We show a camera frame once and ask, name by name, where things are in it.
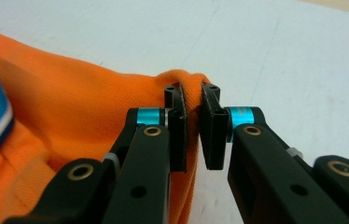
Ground white foam mat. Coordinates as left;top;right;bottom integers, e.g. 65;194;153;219
0;0;349;224

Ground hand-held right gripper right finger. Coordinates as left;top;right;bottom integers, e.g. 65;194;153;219
199;83;230;171

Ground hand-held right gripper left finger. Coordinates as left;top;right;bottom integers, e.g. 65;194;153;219
163;81;189;173

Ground orange polo shirt blue collar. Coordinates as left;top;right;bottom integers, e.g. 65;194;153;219
0;24;213;224

